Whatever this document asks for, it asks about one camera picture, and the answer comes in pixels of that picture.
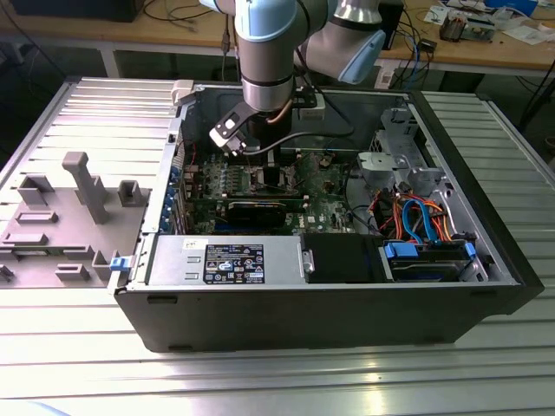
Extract black RAM stick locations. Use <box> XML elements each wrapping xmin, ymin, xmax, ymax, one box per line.
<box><xmin>225</xmin><ymin>192</ymin><xmax>307</xmax><ymax>204</ymax></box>

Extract black graphics card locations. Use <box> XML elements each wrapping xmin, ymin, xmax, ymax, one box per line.
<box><xmin>227</xmin><ymin>199</ymin><xmax>287</xmax><ymax>229</ymax></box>

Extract hard disk in blue carrier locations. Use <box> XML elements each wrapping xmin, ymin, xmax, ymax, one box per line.
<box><xmin>383</xmin><ymin>240</ymin><xmax>476</xmax><ymax>283</ymax></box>

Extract black camera cable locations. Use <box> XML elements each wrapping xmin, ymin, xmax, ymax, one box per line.
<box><xmin>242</xmin><ymin>86</ymin><xmax>355</xmax><ymax>156</ymax></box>

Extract blue wire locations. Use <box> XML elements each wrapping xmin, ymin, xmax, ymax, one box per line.
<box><xmin>402</xmin><ymin>198</ymin><xmax>440</xmax><ymax>244</ymax></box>

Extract wooden workbench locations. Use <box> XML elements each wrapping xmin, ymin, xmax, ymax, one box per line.
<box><xmin>0</xmin><ymin>0</ymin><xmax>555</xmax><ymax>70</ymax></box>

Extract green motherboard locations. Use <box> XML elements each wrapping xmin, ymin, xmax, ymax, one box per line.
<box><xmin>181</xmin><ymin>149</ymin><xmax>361</xmax><ymax>237</ymax></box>

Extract black tower device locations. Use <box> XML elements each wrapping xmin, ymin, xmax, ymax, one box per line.
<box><xmin>380</xmin><ymin>0</ymin><xmax>404</xmax><ymax>51</ymax></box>

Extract grey parts rack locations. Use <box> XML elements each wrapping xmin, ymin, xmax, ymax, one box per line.
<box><xmin>0</xmin><ymin>151</ymin><xmax>153</xmax><ymax>289</ymax></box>

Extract black PC case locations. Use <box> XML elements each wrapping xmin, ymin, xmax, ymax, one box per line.
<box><xmin>113</xmin><ymin>80</ymin><xmax>545</xmax><ymax>354</ymax></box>

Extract copper heat sink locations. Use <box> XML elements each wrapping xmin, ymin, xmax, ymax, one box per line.
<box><xmin>440</xmin><ymin>11</ymin><xmax>468</xmax><ymax>43</ymax></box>

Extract white paper sheet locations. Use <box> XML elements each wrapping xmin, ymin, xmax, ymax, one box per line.
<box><xmin>502</xmin><ymin>24</ymin><xmax>552</xmax><ymax>45</ymax></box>

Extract blue expansion slot clips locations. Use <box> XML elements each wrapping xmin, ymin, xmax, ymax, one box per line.
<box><xmin>159</xmin><ymin>164</ymin><xmax>181</xmax><ymax>231</ymax></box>

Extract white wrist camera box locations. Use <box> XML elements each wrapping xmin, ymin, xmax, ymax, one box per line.
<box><xmin>209</xmin><ymin>103</ymin><xmax>249</xmax><ymax>158</ymax></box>

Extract silver drive cage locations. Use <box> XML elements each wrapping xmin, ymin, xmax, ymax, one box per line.
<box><xmin>370</xmin><ymin>107</ymin><xmax>434</xmax><ymax>174</ymax></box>

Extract orange wire bundle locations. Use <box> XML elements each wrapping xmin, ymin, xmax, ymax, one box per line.
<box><xmin>372</xmin><ymin>190</ymin><xmax>454</xmax><ymax>242</ymax></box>

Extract silver power supply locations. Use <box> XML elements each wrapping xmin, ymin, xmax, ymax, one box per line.
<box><xmin>147</xmin><ymin>236</ymin><xmax>304</xmax><ymax>287</ymax></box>

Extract CPU socket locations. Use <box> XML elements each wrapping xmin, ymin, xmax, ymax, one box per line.
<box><xmin>246</xmin><ymin>166</ymin><xmax>298</xmax><ymax>194</ymax></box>

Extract black box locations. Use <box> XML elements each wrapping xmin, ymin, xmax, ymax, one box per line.
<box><xmin>8</xmin><ymin>0</ymin><xmax>144</xmax><ymax>23</ymax></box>

